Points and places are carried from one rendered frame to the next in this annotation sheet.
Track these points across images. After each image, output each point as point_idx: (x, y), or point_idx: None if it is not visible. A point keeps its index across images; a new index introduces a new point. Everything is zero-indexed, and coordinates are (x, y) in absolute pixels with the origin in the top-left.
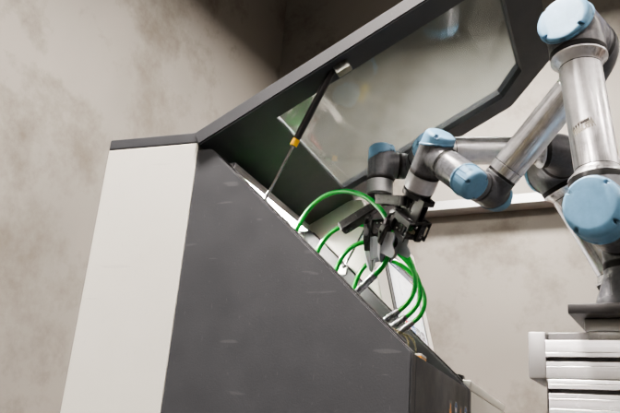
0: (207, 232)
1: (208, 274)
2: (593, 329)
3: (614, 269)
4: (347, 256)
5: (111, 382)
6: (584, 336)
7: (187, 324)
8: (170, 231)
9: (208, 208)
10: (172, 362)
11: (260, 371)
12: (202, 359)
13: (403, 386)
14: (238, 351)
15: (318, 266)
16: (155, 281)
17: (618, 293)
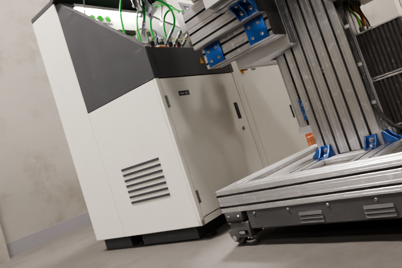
0: (71, 38)
1: (78, 54)
2: (194, 0)
3: None
4: (163, 17)
5: (70, 110)
6: (194, 5)
7: (81, 76)
8: (61, 45)
9: (67, 28)
10: (82, 93)
11: (106, 81)
12: (90, 87)
13: (147, 61)
14: (97, 78)
15: (106, 30)
16: (66, 66)
17: None
